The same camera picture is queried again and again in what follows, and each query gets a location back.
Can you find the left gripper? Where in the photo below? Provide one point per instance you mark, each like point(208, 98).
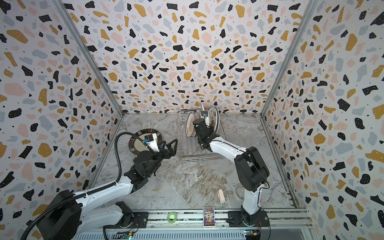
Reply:
point(167, 145)

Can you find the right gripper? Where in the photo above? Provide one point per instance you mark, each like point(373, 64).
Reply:
point(211, 131)

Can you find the black white striped plate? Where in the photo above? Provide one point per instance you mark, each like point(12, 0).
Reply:
point(201, 107)

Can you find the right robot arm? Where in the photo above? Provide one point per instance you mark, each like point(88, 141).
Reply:
point(251, 169)

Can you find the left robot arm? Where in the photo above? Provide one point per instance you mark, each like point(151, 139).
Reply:
point(70, 214)

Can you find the fruit patterned white plate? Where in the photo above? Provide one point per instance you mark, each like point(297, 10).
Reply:
point(214, 118)

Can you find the pink eraser block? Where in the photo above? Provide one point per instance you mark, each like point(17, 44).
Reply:
point(221, 196)

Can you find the green tape roll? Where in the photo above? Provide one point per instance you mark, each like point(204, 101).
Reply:
point(172, 217)

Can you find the colourful card pack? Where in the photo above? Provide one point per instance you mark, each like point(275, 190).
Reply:
point(209, 217)

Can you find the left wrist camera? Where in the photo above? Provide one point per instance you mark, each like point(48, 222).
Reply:
point(152, 142)

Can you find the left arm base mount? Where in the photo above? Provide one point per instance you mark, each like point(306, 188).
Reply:
point(137, 220)

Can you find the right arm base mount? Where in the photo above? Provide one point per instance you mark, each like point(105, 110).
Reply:
point(243, 219)

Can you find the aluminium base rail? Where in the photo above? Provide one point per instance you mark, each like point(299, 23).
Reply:
point(285, 224)

